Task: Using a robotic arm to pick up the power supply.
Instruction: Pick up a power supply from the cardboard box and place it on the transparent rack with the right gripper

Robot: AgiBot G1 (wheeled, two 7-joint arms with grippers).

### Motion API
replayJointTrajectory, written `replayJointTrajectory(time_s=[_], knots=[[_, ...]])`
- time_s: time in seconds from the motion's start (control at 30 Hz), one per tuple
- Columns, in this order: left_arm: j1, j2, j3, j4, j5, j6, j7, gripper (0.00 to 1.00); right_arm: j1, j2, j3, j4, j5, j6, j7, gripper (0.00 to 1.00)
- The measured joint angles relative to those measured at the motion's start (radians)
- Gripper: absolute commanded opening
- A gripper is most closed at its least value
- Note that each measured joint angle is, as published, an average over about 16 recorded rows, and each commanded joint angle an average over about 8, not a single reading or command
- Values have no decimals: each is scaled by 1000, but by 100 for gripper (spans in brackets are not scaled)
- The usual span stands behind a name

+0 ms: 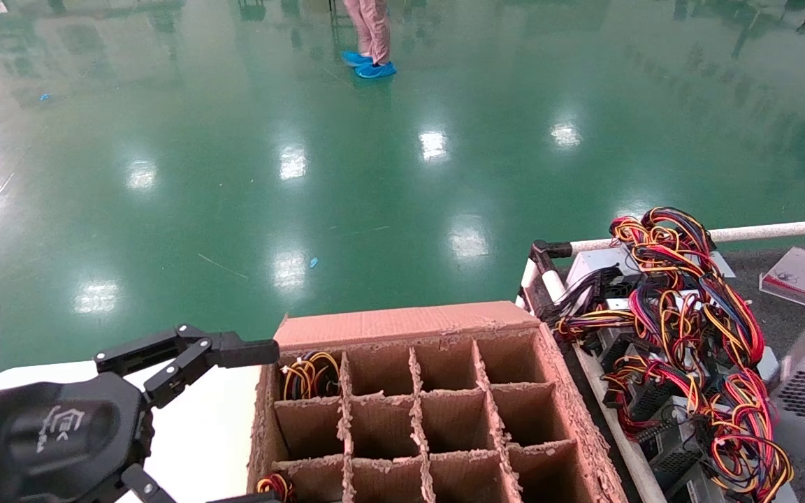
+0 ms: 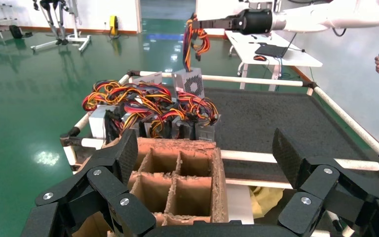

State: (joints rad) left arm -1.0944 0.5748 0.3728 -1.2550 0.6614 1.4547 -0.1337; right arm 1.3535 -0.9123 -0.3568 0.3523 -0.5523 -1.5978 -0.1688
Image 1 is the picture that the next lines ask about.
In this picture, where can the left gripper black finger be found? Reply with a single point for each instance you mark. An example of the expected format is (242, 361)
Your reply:
(144, 489)
(193, 346)

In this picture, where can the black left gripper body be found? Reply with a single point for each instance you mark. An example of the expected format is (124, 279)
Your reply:
(39, 440)

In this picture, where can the brown cardboard divider box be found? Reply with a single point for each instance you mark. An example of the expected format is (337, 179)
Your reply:
(402, 325)

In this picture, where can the blue shoe cover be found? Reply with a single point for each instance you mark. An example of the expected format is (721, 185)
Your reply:
(376, 70)
(356, 58)

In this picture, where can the bystander legs pink trousers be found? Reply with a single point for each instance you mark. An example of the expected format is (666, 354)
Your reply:
(373, 24)

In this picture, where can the white power supply unit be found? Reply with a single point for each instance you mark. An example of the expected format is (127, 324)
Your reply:
(591, 262)

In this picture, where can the grey power supply unit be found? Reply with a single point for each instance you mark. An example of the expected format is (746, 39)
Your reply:
(675, 454)
(647, 402)

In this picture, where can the white pipe cart frame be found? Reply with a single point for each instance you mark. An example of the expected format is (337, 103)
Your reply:
(759, 230)

